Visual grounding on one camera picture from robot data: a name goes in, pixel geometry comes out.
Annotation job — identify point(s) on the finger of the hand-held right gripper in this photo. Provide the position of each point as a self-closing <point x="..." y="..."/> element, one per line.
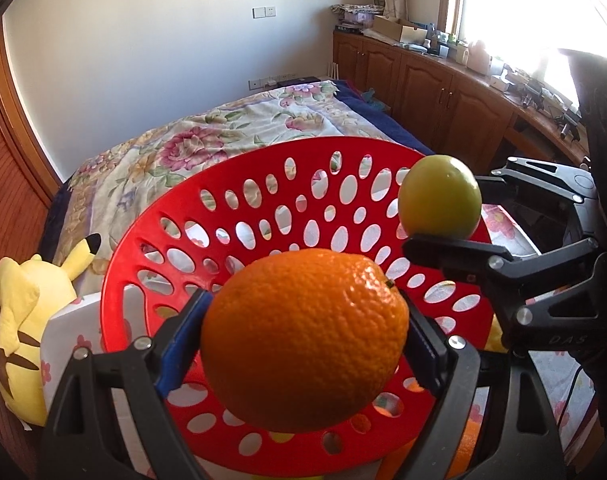
<point x="533" y="175"/>
<point x="463" y="252"/>

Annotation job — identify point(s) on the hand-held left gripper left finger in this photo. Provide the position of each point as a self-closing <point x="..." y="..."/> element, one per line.
<point x="176" y="355"/>

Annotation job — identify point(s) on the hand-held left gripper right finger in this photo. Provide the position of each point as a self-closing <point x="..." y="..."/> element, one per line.
<point x="423" y="352"/>

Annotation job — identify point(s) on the green apple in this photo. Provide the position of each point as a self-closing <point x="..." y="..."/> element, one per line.
<point x="438" y="195"/>

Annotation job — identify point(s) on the red perforated plastic basket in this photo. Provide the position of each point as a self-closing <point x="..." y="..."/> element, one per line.
<point x="115" y="300"/>

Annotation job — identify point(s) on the large orange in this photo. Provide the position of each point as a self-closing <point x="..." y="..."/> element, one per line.
<point x="303" y="340"/>

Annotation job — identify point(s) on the yellow pear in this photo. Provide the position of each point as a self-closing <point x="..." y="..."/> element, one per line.
<point x="494" y="337"/>

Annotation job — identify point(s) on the white floral cloth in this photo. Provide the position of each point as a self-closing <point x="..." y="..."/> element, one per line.
<point x="68" y="330"/>

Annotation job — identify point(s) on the wooden cabinet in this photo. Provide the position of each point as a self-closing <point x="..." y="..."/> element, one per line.
<point x="423" y="85"/>

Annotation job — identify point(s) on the floral bed cover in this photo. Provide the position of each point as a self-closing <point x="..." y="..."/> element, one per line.
<point x="383" y="125"/>

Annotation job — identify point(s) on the bottles on cabinet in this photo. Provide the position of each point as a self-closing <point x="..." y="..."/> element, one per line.
<point x="441" y="42"/>

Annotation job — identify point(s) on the yellow plush toy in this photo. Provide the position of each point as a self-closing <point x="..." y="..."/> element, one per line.
<point x="18" y="300"/>

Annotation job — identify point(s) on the window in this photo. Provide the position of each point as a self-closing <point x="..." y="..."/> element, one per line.
<point x="523" y="5"/>

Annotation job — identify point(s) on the teal cloth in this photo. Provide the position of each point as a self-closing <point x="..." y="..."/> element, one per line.
<point x="376" y="100"/>

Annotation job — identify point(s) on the cardboard box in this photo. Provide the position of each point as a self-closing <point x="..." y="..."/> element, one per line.
<point x="398" y="30"/>

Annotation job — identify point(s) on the white sticks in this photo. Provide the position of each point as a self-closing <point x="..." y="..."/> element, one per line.
<point x="333" y="70"/>

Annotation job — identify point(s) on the floral bedspread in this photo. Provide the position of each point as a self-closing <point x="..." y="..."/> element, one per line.
<point x="223" y="130"/>

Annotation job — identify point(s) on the black flat device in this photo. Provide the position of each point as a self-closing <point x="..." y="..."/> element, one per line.
<point x="298" y="81"/>

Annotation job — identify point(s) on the wooden slatted wardrobe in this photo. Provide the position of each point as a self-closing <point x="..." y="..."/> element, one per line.
<point x="8" y="185"/>

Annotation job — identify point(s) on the stack of folded cloths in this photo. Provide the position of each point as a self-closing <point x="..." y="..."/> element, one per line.
<point x="356" y="15"/>

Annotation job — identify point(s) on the white wall socket strip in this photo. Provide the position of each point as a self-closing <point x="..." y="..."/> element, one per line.
<point x="261" y="83"/>

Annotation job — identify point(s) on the white wall switch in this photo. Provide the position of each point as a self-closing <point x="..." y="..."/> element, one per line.
<point x="264" y="12"/>

